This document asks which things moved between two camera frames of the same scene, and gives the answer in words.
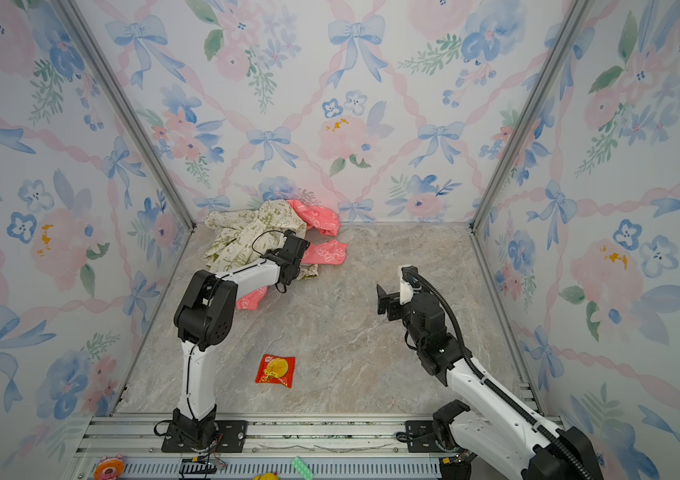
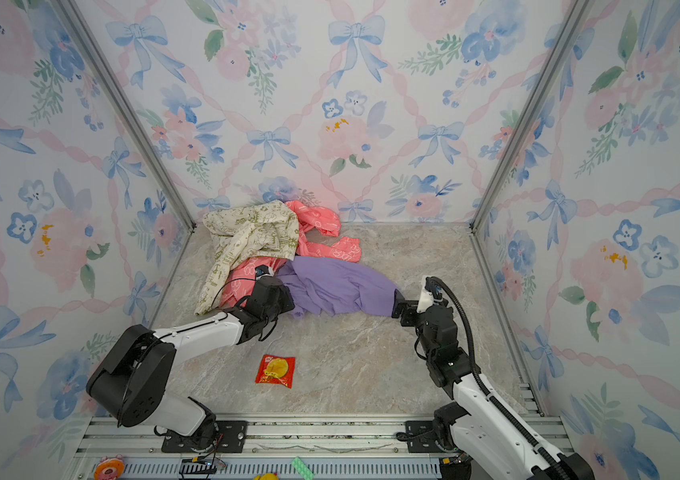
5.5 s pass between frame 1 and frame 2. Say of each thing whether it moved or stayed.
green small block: stayed
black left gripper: moved
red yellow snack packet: stayed
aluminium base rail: stayed
